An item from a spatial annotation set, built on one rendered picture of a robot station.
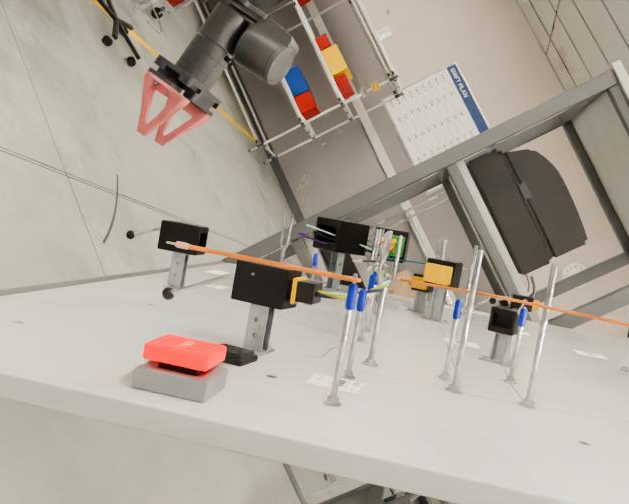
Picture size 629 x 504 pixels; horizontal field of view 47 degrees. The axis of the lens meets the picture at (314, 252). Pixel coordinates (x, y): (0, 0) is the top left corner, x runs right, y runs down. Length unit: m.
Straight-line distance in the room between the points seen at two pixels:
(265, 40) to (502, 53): 7.80
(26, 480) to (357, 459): 0.50
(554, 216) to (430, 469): 1.35
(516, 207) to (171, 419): 1.37
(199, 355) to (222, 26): 0.57
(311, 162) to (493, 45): 2.43
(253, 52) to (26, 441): 0.55
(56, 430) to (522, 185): 1.20
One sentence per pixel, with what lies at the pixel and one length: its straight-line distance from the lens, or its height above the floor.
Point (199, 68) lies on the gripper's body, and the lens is 1.01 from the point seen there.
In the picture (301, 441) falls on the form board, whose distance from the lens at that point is 0.50.
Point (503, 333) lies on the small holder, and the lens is 0.96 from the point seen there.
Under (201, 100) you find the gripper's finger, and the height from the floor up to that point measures 1.12.
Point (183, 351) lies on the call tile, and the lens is 0.54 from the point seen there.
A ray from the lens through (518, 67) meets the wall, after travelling 8.68.
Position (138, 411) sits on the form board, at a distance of 0.53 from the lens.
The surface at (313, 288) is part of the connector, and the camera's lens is 0.71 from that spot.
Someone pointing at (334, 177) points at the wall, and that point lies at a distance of 8.49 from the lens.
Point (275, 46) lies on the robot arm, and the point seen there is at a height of 1.24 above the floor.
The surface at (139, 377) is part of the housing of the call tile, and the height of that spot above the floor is 1.08.
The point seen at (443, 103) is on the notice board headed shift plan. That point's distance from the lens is 8.54.
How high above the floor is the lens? 1.32
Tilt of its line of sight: 9 degrees down
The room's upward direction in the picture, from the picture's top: 64 degrees clockwise
